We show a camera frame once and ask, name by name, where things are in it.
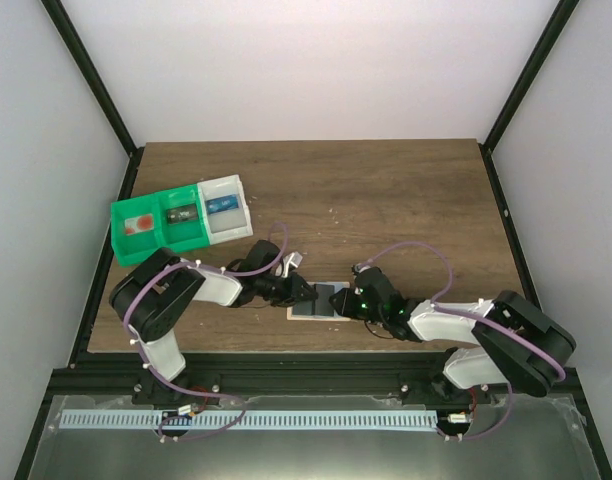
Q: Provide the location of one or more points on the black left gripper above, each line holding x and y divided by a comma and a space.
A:
294, 290

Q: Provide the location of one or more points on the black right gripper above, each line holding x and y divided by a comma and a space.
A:
343, 302

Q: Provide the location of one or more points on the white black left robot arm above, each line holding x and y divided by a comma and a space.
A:
152, 298

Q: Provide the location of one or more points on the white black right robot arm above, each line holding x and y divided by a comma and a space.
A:
509, 340

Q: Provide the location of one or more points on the dark card in holder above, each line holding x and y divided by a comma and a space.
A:
323, 307

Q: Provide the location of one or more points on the blue credit card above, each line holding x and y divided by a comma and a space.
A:
222, 204

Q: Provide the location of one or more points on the black vip card in bin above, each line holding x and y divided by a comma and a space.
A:
182, 214

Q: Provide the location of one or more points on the white red card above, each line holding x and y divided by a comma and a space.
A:
138, 224

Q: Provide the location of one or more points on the white plastic bin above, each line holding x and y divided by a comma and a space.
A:
226, 212

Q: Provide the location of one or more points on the green plastic bin middle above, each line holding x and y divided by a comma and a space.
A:
182, 226

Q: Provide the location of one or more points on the green plastic bin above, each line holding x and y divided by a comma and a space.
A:
182, 226
132, 250

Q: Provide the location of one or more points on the green plastic bin left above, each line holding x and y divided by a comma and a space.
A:
132, 250

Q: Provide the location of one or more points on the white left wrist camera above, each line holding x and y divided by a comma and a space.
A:
290, 263

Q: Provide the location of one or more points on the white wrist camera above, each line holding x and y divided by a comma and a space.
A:
359, 268
290, 263

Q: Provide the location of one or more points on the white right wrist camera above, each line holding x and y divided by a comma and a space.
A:
359, 268

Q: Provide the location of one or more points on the metal base plate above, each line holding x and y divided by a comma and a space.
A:
517, 438

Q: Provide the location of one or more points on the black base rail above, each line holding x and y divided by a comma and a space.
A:
405, 376

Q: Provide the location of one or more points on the light blue slotted cable duct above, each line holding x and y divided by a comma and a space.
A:
257, 420

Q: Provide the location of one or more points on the black frame post left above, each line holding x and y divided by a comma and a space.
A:
79, 53

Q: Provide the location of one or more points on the black frame post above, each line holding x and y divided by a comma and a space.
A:
547, 40
79, 53

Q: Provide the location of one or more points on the black frame post right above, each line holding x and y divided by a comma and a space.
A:
547, 40

